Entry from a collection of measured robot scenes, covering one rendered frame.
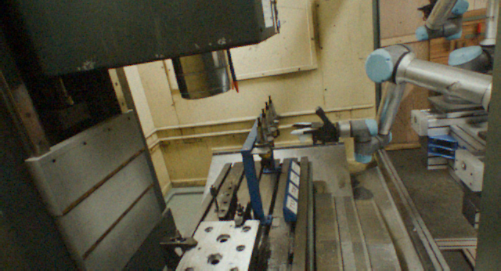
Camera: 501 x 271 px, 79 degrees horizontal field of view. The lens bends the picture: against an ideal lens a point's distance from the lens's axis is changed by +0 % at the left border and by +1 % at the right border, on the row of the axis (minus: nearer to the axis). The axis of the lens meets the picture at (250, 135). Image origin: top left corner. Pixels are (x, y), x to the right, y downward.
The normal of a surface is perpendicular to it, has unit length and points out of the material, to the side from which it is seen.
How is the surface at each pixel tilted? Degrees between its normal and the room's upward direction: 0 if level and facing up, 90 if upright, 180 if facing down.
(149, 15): 90
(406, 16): 89
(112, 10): 90
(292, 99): 90
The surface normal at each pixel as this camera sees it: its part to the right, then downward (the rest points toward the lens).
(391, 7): -0.17, 0.37
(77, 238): 0.97, -0.11
